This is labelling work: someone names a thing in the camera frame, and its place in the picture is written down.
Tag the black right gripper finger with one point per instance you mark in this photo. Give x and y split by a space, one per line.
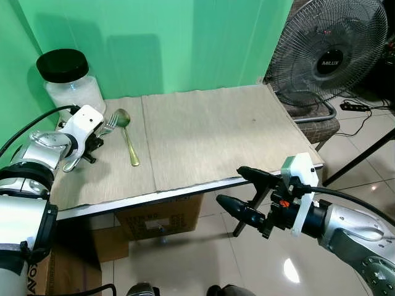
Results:
244 211
262 176

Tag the silver fork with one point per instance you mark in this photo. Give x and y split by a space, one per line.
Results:
110 126

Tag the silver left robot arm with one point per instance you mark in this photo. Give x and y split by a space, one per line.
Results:
24 216

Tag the black table leg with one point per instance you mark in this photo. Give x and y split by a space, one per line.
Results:
258 198

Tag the gold spoon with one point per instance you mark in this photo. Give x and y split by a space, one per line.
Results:
122 117

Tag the glass jar with black lid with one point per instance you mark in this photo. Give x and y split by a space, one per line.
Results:
74 91

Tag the wide beige woven placemat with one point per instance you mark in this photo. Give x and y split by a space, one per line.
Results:
216 135

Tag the brown patterned chair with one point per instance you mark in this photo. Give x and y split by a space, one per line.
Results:
321 129

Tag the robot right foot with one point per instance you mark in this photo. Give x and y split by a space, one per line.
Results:
231 290

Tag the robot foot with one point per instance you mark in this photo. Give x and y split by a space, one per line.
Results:
143 290
231 290

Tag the small cardboard box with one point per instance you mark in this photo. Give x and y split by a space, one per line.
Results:
160 219

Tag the black slanted metal bar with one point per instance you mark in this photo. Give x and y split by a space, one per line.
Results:
358 157

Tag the black power strip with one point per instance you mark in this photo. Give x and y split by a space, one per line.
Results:
355 106

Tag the large printed cardboard box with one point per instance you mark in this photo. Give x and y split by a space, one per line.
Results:
80 265

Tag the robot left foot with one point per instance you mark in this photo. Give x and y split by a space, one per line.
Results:
143 290

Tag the black Milux fan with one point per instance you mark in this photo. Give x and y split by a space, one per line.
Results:
327 61

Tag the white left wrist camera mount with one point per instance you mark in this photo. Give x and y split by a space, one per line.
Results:
83 122

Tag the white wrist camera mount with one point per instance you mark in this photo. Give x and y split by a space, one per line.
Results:
299 169
83 122

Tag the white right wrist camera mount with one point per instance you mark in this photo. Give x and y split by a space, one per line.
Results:
299 169

